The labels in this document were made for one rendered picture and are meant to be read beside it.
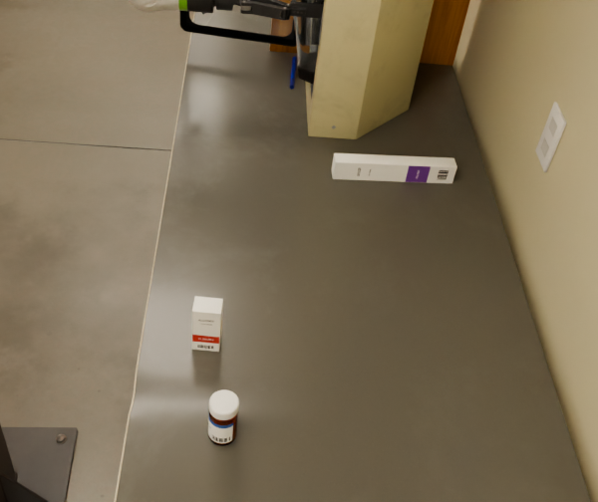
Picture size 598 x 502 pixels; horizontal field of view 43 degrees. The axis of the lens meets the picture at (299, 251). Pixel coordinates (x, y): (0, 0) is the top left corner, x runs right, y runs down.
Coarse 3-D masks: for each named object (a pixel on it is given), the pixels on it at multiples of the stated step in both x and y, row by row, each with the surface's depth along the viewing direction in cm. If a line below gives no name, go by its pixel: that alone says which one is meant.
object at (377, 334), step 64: (192, 64) 192; (256, 64) 195; (192, 128) 172; (256, 128) 175; (384, 128) 180; (448, 128) 182; (192, 192) 156; (256, 192) 158; (320, 192) 160; (384, 192) 163; (448, 192) 165; (192, 256) 143; (256, 256) 145; (320, 256) 147; (384, 256) 148; (448, 256) 150; (512, 256) 152; (256, 320) 134; (320, 320) 135; (384, 320) 136; (448, 320) 138; (512, 320) 140; (192, 384) 122; (256, 384) 124; (320, 384) 125; (384, 384) 126; (448, 384) 128; (512, 384) 129; (128, 448) 113; (192, 448) 114; (256, 448) 115; (320, 448) 116; (384, 448) 117; (448, 448) 119; (512, 448) 120
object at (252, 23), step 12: (288, 0) 185; (192, 12) 189; (216, 12) 189; (228, 12) 188; (204, 24) 191; (216, 24) 191; (228, 24) 191; (240, 24) 190; (252, 24) 190; (264, 24) 190; (276, 24) 189; (288, 24) 189
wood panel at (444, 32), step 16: (448, 0) 192; (464, 0) 192; (432, 16) 195; (448, 16) 195; (464, 16) 195; (432, 32) 198; (448, 32) 198; (272, 48) 200; (288, 48) 200; (432, 48) 201; (448, 48) 201; (448, 64) 204
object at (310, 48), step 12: (300, 0) 162; (312, 0) 161; (300, 24) 166; (312, 24) 165; (300, 36) 169; (312, 36) 167; (300, 48) 171; (312, 48) 169; (300, 60) 173; (312, 60) 171
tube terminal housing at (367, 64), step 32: (352, 0) 152; (384, 0) 153; (416, 0) 162; (352, 32) 157; (384, 32) 159; (416, 32) 169; (320, 64) 162; (352, 64) 162; (384, 64) 166; (416, 64) 177; (320, 96) 167; (352, 96) 167; (384, 96) 174; (320, 128) 173; (352, 128) 173
